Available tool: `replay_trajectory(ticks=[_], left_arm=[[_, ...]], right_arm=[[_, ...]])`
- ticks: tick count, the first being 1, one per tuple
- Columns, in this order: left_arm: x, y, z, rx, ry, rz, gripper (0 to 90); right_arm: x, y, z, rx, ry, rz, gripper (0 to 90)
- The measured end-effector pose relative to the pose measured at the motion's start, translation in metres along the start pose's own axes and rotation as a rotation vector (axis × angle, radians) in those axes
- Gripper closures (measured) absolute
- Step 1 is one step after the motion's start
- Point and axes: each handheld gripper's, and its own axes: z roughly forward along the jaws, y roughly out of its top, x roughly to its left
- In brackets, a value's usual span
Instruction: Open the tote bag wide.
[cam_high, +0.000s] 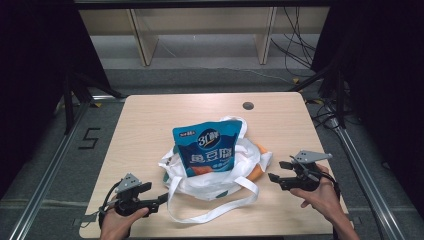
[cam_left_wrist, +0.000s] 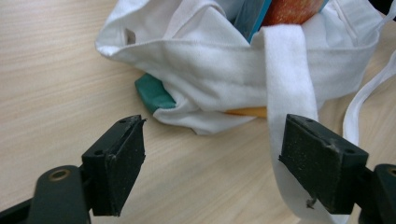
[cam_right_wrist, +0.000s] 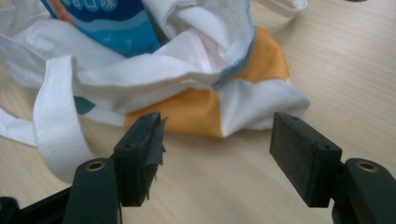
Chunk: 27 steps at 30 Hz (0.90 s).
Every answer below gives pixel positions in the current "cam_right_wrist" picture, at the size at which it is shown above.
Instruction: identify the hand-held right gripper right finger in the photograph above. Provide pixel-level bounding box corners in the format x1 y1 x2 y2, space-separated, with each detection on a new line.
268 111 344 209

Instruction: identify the blue snack packet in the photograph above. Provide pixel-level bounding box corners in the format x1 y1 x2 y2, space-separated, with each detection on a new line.
40 0 162 59

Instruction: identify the white orange green tote bag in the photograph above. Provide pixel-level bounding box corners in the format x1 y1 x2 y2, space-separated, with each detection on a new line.
0 0 312 185

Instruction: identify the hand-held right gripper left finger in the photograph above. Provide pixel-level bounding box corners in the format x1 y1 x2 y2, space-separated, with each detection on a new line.
111 111 169 208

